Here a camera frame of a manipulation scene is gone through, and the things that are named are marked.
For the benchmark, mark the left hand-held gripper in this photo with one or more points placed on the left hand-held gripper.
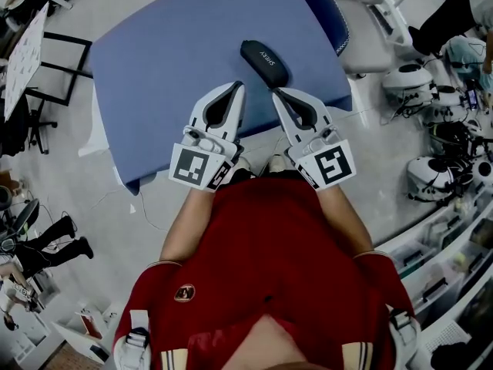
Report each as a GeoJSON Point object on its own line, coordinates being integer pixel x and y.
{"type": "Point", "coordinates": [188, 164]}

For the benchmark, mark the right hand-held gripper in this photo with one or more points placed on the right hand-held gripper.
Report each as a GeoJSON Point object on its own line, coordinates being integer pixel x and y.
{"type": "Point", "coordinates": [333, 164]}

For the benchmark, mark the black glasses case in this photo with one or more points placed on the black glasses case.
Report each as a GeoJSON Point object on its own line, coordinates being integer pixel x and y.
{"type": "Point", "coordinates": [277, 76]}

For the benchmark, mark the person's left forearm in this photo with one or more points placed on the person's left forearm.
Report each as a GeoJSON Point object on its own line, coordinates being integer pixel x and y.
{"type": "Point", "coordinates": [185, 229]}

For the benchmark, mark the person's right forearm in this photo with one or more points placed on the person's right forearm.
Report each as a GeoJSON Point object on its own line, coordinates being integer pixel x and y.
{"type": "Point", "coordinates": [346, 226]}

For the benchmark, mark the person's white right shoe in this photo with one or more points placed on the person's white right shoe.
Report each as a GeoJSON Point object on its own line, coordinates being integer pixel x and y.
{"type": "Point", "coordinates": [276, 162]}

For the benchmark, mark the person's white shoe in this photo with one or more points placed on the person's white shoe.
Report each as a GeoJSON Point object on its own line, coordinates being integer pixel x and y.
{"type": "Point", "coordinates": [243, 163]}
{"type": "Point", "coordinates": [276, 162]}

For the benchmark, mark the person's white left shoe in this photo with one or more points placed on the person's white left shoe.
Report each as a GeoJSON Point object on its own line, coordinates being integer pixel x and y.
{"type": "Point", "coordinates": [243, 163]}

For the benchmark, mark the table with blue cover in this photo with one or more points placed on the table with blue cover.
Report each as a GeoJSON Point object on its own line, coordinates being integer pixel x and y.
{"type": "Point", "coordinates": [173, 71]}

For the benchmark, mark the person's black trousers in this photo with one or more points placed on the person's black trousers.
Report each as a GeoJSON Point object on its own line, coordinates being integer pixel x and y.
{"type": "Point", "coordinates": [240, 175]}

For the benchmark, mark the grey mesh office chair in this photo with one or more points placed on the grey mesh office chair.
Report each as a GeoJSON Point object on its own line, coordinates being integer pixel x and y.
{"type": "Point", "coordinates": [366, 56]}

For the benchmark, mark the white helmet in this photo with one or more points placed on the white helmet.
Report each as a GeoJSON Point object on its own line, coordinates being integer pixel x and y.
{"type": "Point", "coordinates": [423, 172]}
{"type": "Point", "coordinates": [404, 79]}
{"type": "Point", "coordinates": [450, 98]}

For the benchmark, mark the person's red shirt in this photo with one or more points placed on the person's red shirt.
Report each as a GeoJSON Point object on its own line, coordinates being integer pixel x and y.
{"type": "Point", "coordinates": [269, 245]}

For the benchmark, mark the white dotted board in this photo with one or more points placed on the white dotted board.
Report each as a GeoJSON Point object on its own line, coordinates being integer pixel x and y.
{"type": "Point", "coordinates": [25, 60]}

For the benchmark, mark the white shelf with bins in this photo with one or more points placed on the white shelf with bins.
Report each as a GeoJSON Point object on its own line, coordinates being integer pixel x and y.
{"type": "Point", "coordinates": [416, 283]}

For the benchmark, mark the black office chair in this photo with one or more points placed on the black office chair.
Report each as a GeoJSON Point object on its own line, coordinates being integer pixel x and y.
{"type": "Point", "coordinates": [15, 129]}

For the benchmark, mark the white box with red panel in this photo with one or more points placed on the white box with red panel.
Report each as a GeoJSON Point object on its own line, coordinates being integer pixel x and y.
{"type": "Point", "coordinates": [92, 328]}

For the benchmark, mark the white perforated shelving unit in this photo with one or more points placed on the white perforated shelving unit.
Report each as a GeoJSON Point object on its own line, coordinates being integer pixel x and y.
{"type": "Point", "coordinates": [69, 335]}

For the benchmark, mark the black metal frame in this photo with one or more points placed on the black metal frame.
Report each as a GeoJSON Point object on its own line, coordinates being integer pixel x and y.
{"type": "Point", "coordinates": [66, 38]}

